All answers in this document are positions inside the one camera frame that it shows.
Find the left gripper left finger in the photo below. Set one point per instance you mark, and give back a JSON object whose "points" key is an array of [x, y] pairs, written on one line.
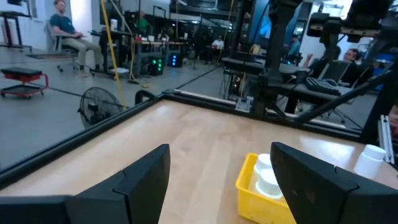
{"points": [[133, 193]]}

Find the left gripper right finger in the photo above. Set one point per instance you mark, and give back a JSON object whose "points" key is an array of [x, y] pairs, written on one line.
{"points": [[326, 199]]}

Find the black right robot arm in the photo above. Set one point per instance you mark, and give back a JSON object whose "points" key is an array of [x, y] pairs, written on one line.
{"points": [[280, 46]]}

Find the yellow plastic basket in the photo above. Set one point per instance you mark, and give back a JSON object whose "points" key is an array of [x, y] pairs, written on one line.
{"points": [[258, 211]]}

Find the silver aluminium extrusion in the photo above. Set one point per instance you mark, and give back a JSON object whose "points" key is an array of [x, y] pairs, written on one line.
{"points": [[385, 140]]}

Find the black floor fan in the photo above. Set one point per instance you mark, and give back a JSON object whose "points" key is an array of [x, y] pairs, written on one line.
{"points": [[99, 107]]}

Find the person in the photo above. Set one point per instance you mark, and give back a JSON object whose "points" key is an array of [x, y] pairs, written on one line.
{"points": [[142, 23], [218, 43], [66, 28], [293, 46], [394, 121], [351, 57]]}

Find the black desk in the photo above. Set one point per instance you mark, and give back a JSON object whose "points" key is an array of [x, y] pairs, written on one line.
{"points": [[119, 34], [248, 66], [311, 96]]}

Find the black keyboard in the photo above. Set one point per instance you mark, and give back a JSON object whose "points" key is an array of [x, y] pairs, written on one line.
{"points": [[321, 86]]}

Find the grey office chair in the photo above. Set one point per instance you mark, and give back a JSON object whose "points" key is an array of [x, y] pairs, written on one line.
{"points": [[335, 70]]}

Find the computer tower green lights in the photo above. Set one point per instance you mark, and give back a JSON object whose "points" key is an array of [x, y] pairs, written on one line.
{"points": [[156, 65]]}

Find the computer tower blue lights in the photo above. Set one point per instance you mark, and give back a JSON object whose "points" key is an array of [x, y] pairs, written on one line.
{"points": [[176, 59]]}

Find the red rolling cart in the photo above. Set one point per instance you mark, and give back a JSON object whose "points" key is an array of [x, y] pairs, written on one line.
{"points": [[23, 77]]}

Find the dark floor mat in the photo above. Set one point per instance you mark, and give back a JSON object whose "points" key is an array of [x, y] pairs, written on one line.
{"points": [[46, 56]]}

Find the white cup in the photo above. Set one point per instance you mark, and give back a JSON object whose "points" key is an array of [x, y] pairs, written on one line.
{"points": [[113, 25]]}

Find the black mounted equipment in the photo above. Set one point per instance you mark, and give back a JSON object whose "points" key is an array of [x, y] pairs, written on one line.
{"points": [[367, 15]]}

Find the black metal table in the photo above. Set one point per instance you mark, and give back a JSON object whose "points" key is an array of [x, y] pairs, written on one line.
{"points": [[12, 14]]}

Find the black metal rig frame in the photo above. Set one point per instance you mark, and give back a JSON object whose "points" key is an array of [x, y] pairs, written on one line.
{"points": [[93, 132]]}

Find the silver metal bracket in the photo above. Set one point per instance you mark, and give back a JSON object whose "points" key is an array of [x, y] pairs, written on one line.
{"points": [[244, 104]]}

